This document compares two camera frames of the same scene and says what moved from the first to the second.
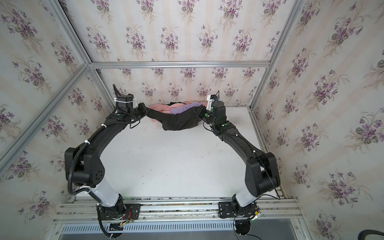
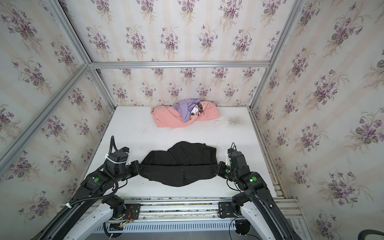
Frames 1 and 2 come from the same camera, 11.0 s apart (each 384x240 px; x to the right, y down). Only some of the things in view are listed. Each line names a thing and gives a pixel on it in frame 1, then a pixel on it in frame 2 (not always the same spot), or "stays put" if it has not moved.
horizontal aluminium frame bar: (98, 65) stays put
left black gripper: (142, 108) to (135, 168)
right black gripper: (203, 112) to (222, 169)
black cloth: (170, 122) to (182, 162)
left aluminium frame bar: (9, 155) stays put
